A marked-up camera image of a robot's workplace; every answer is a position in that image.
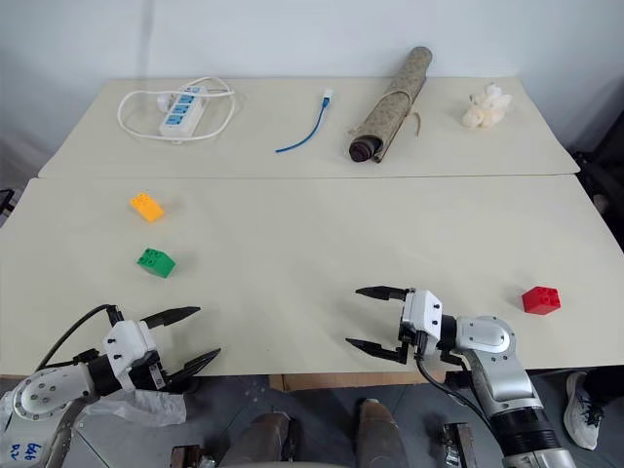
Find black object at table side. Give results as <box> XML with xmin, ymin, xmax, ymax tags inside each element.
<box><xmin>0</xmin><ymin>185</ymin><xmax>17</xmax><ymax>228</ymax></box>

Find red toy brick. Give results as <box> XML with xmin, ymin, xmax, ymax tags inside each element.
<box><xmin>521</xmin><ymin>286</ymin><xmax>563</xmax><ymax>316</ymax></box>

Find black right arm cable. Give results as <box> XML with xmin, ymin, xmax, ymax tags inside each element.
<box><xmin>413</xmin><ymin>340</ymin><xmax>496</xmax><ymax>428</ymax></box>

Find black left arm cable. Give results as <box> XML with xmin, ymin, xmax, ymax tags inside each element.
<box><xmin>34</xmin><ymin>303</ymin><xmax>123</xmax><ymax>372</ymax></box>

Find blue network cable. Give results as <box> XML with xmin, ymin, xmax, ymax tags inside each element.
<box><xmin>274</xmin><ymin>87</ymin><xmax>335</xmax><ymax>156</ymax></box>

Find orange toy brick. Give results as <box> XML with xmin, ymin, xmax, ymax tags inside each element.
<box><xmin>129</xmin><ymin>192</ymin><xmax>166</xmax><ymax>224</ymax></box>

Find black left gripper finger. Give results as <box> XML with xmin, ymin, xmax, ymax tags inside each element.
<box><xmin>167</xmin><ymin>347</ymin><xmax>222</xmax><ymax>392</ymax></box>
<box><xmin>140</xmin><ymin>305</ymin><xmax>202</xmax><ymax>330</ymax></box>

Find white sneaker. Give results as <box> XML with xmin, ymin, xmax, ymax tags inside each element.
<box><xmin>564</xmin><ymin>370</ymin><xmax>606</xmax><ymax>452</ymax></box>

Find dark metal bracket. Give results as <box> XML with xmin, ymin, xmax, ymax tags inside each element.
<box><xmin>440</xmin><ymin>422</ymin><xmax>478</xmax><ymax>468</ymax></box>
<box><xmin>169</xmin><ymin>442</ymin><xmax>218</xmax><ymax>468</ymax></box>

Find rolled patterned mat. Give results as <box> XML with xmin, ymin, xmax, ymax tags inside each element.
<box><xmin>347</xmin><ymin>46</ymin><xmax>436</xmax><ymax>165</ymax></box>

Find clear plastic bag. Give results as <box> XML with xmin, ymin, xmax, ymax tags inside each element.
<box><xmin>81</xmin><ymin>387</ymin><xmax>188</xmax><ymax>429</ymax></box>

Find black trouser leg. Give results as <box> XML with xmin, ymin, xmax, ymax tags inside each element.
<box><xmin>579</xmin><ymin>366</ymin><xmax>624</xmax><ymax>421</ymax></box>

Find green toy brick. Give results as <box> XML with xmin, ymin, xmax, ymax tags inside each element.
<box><xmin>136</xmin><ymin>247</ymin><xmax>176</xmax><ymax>280</ymax></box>

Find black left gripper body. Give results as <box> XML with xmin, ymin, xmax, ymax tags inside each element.
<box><xmin>127</xmin><ymin>351</ymin><xmax>173</xmax><ymax>394</ymax></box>

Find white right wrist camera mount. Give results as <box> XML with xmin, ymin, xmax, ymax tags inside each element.
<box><xmin>400</xmin><ymin>289</ymin><xmax>444</xmax><ymax>361</ymax></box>

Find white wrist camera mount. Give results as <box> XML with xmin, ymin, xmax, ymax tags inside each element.
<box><xmin>101</xmin><ymin>319</ymin><xmax>158</xmax><ymax>392</ymax></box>
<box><xmin>400</xmin><ymin>289</ymin><xmax>444</xmax><ymax>361</ymax></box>

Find crumpled white cloth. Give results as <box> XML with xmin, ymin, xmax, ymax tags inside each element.
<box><xmin>459</xmin><ymin>83</ymin><xmax>515</xmax><ymax>130</ymax></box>

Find dark rounded shape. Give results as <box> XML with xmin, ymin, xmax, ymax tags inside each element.
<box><xmin>357</xmin><ymin>398</ymin><xmax>405</xmax><ymax>468</ymax></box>

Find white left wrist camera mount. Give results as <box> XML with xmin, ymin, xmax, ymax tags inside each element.
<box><xmin>101</xmin><ymin>319</ymin><xmax>158</xmax><ymax>392</ymax></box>

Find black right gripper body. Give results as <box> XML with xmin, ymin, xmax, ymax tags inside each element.
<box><xmin>396</xmin><ymin>287</ymin><xmax>422</xmax><ymax>366</ymax></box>

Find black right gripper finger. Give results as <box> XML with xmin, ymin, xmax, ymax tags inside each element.
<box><xmin>355</xmin><ymin>285</ymin><xmax>409</xmax><ymax>303</ymax></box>
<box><xmin>344</xmin><ymin>336</ymin><xmax>409</xmax><ymax>365</ymax></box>

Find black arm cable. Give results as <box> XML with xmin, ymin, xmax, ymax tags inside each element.
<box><xmin>413</xmin><ymin>340</ymin><xmax>496</xmax><ymax>428</ymax></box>
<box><xmin>34</xmin><ymin>303</ymin><xmax>123</xmax><ymax>372</ymax></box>

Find white power strip with cord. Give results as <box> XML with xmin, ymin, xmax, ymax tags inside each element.
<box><xmin>117</xmin><ymin>76</ymin><xmax>241</xmax><ymax>145</ymax></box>

